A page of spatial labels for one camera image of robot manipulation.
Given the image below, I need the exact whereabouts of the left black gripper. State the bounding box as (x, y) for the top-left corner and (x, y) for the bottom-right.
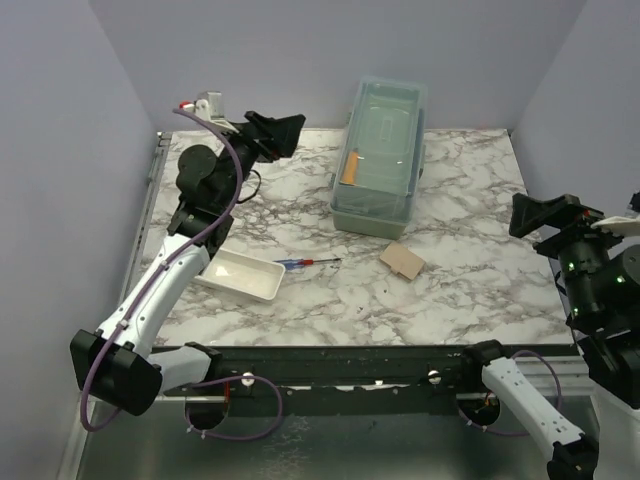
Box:
(209, 112), (304, 211)

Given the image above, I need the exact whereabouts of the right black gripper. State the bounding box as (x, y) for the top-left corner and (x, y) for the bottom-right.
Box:
(509, 187), (640, 319)

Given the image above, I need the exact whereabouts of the white rectangular plastic tray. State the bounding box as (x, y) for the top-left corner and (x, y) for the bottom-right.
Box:
(193, 248), (286, 303)

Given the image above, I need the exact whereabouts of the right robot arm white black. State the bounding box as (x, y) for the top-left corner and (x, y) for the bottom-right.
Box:
(459, 193), (639, 479)

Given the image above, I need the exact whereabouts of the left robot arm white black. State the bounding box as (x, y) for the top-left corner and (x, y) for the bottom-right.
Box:
(70, 108), (306, 416)

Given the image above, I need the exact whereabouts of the orange tool inside toolbox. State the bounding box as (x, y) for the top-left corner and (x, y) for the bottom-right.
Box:
(340, 149), (359, 185)

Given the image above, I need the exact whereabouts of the translucent green plastic toolbox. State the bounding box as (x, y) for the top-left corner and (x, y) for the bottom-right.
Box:
(329, 76), (427, 240)

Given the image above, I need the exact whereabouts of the blue red screwdriver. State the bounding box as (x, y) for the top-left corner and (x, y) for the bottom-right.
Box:
(275, 257), (341, 270)

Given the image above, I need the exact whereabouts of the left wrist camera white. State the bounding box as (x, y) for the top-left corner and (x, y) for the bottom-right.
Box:
(179, 91), (226, 123)

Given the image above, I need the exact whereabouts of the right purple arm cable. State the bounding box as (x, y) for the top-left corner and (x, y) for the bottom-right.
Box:
(467, 349), (569, 437)

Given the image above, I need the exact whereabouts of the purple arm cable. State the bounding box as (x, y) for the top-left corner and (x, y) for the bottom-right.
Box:
(467, 349), (569, 437)
(79, 106), (284, 442)

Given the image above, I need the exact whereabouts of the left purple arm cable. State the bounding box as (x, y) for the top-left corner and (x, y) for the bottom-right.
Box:
(79, 106), (284, 442)

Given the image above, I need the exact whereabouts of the aluminium frame rail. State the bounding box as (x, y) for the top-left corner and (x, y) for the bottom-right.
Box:
(56, 132), (173, 479)

